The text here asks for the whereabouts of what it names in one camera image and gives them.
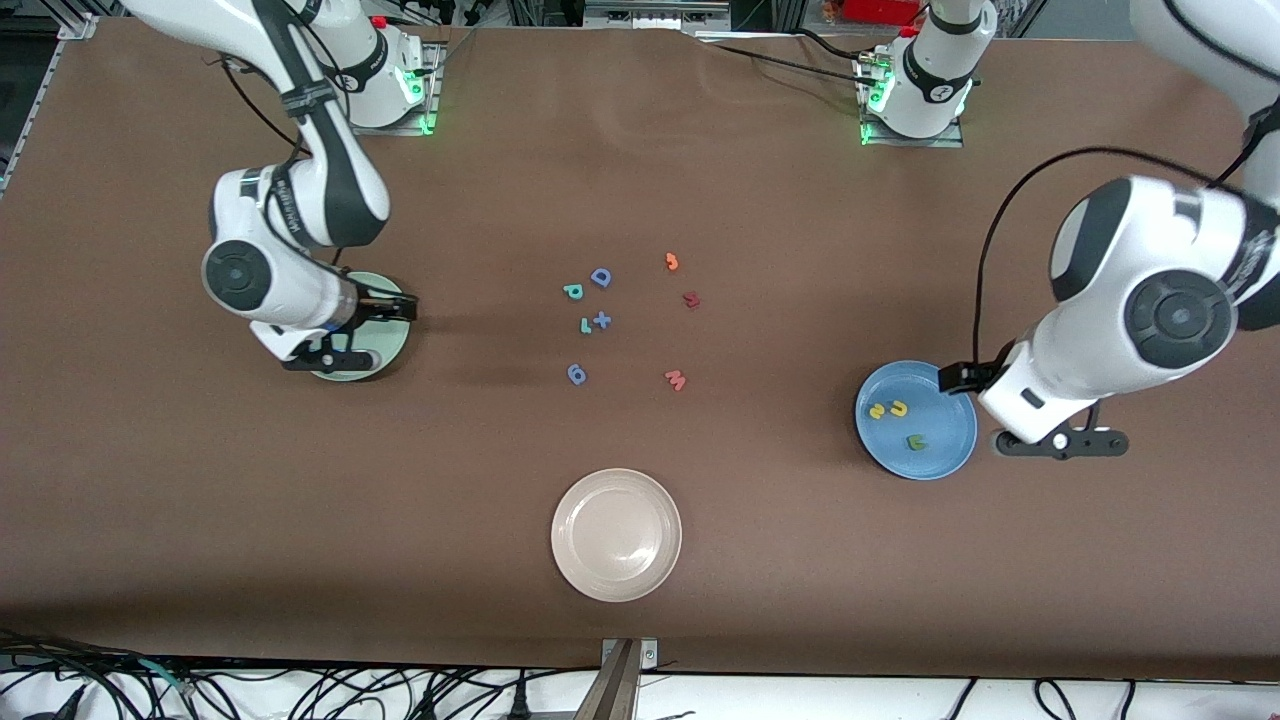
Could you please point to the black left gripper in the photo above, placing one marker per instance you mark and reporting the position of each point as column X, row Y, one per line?
column 962, row 377

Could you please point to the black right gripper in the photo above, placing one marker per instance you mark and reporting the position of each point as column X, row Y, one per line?
column 380, row 306

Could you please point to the blue foam digit nine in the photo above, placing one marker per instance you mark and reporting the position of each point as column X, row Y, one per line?
column 577, row 377

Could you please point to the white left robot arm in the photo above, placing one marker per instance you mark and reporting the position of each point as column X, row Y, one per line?
column 1100, row 320

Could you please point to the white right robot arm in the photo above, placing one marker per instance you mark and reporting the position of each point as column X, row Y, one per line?
column 260, row 290

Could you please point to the light green plate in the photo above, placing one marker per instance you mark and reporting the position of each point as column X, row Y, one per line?
column 394, row 345

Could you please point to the blue plate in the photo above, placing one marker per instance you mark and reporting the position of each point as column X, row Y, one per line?
column 940, row 460

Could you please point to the blue foam letter D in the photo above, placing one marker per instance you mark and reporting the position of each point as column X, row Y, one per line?
column 597, row 277

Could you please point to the brown table cover sheet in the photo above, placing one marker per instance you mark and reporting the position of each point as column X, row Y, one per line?
column 640, row 180

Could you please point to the pink foam letter W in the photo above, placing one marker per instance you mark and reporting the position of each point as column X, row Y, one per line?
column 676, row 380

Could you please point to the beige plate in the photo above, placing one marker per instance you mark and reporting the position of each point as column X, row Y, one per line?
column 616, row 535

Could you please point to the red background object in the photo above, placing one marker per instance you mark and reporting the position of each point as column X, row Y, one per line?
column 880, row 10

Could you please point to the black power plug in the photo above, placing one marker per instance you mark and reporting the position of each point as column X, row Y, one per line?
column 519, row 700

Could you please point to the aluminium corner profile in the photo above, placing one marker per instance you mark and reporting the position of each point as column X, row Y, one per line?
column 78, row 25

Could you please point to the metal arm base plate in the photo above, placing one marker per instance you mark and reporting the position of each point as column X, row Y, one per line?
column 940, row 143
column 433, row 95

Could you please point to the aluminium frame profile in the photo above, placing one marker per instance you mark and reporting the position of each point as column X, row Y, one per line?
column 655, row 12

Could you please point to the metal bracket post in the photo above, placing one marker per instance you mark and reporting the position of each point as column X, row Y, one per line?
column 622, row 690

